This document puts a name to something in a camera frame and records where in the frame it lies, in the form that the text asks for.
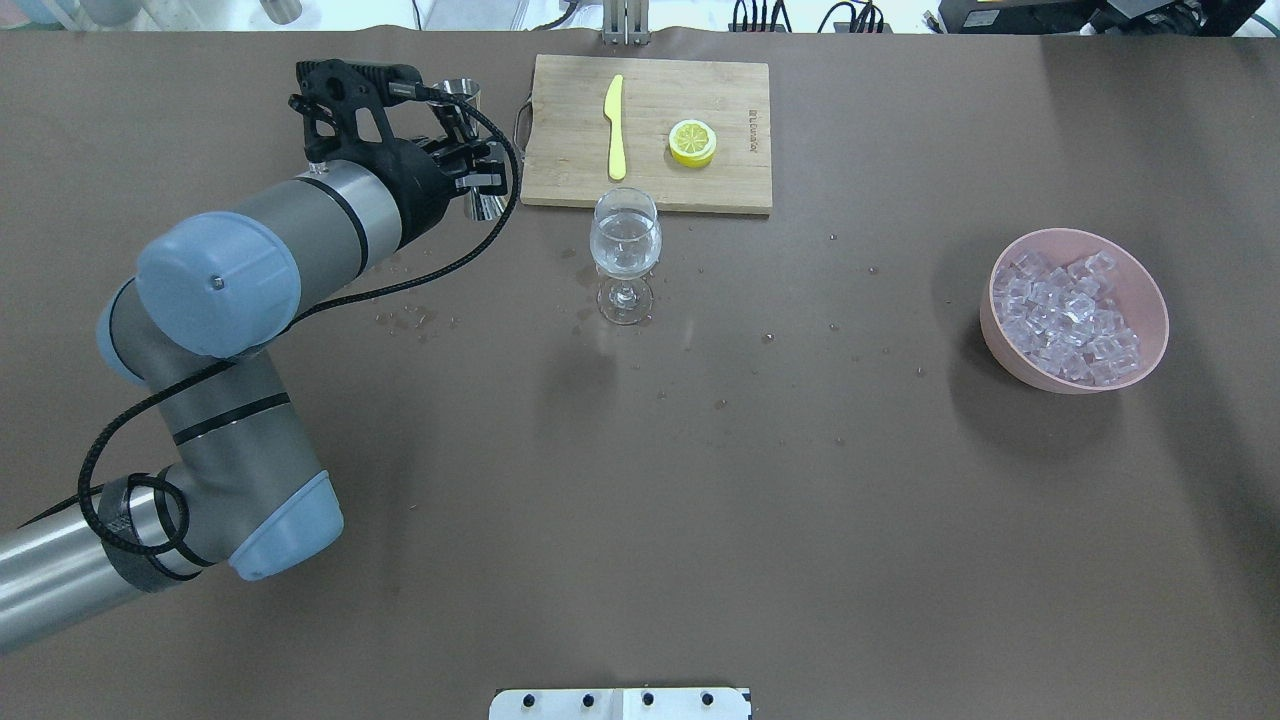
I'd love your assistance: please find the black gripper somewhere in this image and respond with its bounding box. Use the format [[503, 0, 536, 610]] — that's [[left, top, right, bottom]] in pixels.
[[376, 138, 507, 246]]

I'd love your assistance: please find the steel double jigger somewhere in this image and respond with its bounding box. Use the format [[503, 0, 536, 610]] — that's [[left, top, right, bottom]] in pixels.
[[433, 102, 507, 222]]

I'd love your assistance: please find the clear ice cubes pile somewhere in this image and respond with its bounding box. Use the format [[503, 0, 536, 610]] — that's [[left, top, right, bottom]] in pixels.
[[993, 251, 1140, 387]]

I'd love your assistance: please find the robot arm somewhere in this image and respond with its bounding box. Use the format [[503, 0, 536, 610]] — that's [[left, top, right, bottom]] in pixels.
[[3, 138, 513, 653]]

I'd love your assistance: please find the clear wine glass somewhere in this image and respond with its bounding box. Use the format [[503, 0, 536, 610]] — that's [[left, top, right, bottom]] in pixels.
[[589, 187, 662, 325]]

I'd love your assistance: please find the bamboo cutting board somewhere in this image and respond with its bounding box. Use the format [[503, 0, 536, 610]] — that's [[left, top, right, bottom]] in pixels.
[[521, 54, 774, 217]]

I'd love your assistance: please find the yellow plastic knife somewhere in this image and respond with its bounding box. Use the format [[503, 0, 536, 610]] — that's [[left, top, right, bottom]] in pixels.
[[603, 74, 627, 182]]

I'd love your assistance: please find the yellow lemon slice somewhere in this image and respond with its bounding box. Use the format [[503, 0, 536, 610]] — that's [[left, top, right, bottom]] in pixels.
[[667, 119, 718, 169]]

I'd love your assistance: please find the pink bowl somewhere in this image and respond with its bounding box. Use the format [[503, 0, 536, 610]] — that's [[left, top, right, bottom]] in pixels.
[[979, 228, 1170, 395]]

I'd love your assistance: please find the aluminium frame post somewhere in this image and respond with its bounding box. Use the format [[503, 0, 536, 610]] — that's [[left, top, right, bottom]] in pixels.
[[602, 0, 652, 46]]

